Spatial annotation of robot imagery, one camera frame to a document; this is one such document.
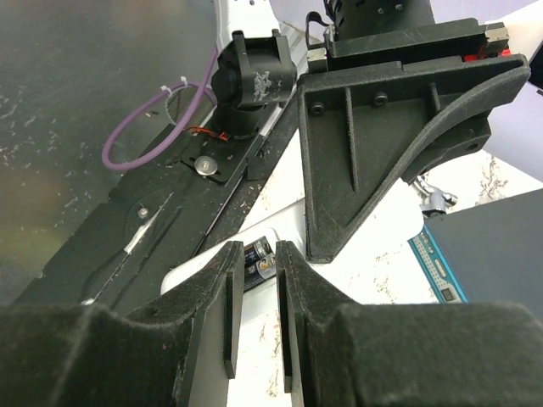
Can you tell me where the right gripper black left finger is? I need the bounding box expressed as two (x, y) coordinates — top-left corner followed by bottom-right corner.
(1, 242), (244, 406)

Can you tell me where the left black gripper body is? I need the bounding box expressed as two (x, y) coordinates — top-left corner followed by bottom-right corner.
(307, 18), (509, 70)

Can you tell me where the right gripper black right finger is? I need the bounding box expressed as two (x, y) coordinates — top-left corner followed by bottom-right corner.
(276, 241), (542, 406)

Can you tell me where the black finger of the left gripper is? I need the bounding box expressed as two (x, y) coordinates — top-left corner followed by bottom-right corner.
(298, 54), (530, 263)

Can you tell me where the white remote control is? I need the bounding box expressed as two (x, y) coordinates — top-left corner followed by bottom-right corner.
(160, 181), (423, 325)

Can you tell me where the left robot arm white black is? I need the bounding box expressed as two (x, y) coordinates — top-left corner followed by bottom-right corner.
(211, 1), (530, 263)

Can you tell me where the chrome metal fitting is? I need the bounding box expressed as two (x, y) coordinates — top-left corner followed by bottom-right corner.
(412, 176), (458, 218)

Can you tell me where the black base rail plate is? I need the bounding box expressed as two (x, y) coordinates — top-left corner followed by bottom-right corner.
(17, 101), (298, 315)

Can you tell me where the dark network switch blue front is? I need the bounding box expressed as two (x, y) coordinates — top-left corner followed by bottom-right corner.
(409, 190), (542, 318)

